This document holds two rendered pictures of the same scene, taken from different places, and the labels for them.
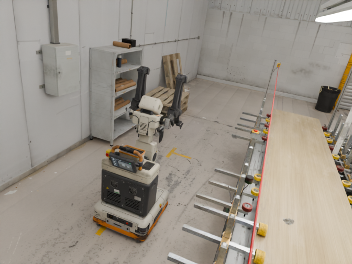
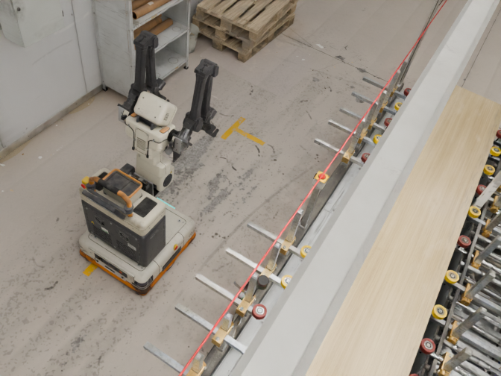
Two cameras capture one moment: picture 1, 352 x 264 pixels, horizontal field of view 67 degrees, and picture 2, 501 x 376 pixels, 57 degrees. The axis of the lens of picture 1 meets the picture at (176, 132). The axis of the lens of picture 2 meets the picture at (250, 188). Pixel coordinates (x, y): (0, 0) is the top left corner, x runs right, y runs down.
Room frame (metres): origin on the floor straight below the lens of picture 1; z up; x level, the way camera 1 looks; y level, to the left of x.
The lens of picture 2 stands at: (0.52, -0.54, 3.23)
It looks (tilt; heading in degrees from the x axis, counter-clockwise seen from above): 49 degrees down; 4
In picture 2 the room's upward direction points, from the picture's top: 12 degrees clockwise
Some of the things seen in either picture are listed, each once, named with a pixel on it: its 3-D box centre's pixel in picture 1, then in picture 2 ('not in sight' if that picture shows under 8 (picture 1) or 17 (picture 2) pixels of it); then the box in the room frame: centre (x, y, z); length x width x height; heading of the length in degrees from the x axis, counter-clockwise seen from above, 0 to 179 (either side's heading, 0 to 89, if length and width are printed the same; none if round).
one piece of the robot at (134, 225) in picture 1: (119, 219); (111, 265); (2.04, 0.44, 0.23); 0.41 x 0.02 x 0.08; 73
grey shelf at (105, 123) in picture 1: (117, 94); (144, 13); (4.39, 1.11, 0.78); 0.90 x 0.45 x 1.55; 162
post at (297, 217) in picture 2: (245, 168); (291, 233); (2.22, -0.72, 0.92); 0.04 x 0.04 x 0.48; 72
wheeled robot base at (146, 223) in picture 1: (133, 205); (139, 237); (2.36, 0.36, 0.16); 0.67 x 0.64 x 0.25; 163
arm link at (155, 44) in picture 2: (143, 86); (150, 63); (2.86, 0.43, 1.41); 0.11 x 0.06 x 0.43; 73
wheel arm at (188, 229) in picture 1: (220, 240); (186, 373); (1.24, -0.37, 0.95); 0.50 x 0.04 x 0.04; 72
